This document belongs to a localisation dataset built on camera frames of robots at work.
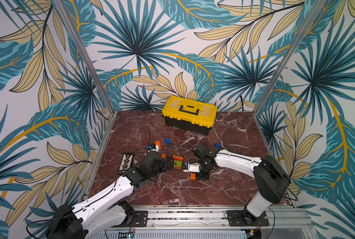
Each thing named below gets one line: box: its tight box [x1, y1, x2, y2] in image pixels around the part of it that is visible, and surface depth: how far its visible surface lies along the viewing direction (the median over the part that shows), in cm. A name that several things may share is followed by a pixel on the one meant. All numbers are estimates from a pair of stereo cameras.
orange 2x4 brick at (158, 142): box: [154, 140, 162, 150], surface depth 102 cm
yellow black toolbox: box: [162, 96, 218, 136], surface depth 100 cm
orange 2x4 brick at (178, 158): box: [172, 155, 184, 162], surface depth 95 cm
